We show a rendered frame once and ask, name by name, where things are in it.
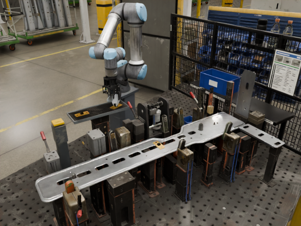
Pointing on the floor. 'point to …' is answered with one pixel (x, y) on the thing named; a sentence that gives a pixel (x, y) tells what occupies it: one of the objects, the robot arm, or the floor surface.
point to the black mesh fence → (229, 63)
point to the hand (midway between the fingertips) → (115, 103)
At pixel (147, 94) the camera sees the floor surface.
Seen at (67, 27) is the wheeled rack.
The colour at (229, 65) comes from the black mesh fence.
